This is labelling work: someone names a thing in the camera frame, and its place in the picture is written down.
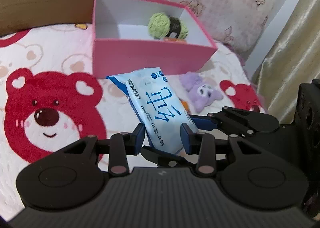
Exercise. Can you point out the pink floral pillow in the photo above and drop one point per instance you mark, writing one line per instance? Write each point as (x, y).
(220, 1)

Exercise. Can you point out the cotton swab box orange lid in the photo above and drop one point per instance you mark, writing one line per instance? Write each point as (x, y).
(175, 39)

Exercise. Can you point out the gold curtain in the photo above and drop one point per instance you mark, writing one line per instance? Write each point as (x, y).
(295, 55)

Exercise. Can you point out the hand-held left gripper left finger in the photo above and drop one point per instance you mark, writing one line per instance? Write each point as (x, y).
(140, 134)

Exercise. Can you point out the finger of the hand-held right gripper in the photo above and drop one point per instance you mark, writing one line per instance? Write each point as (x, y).
(205, 123)
(165, 158)

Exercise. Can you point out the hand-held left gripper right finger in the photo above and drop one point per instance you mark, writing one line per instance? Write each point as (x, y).
(186, 138)

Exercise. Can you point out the purple plush toy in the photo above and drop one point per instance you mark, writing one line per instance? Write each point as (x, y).
(200, 90)

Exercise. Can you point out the blue wet wipes pack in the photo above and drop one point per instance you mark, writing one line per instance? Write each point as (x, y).
(155, 98)

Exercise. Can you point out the green yarn ball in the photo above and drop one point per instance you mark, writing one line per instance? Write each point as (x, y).
(157, 24)

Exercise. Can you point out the bear print blanket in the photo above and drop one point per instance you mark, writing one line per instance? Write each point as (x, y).
(62, 50)

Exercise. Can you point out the pink cardboard box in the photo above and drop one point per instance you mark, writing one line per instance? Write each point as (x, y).
(150, 55)

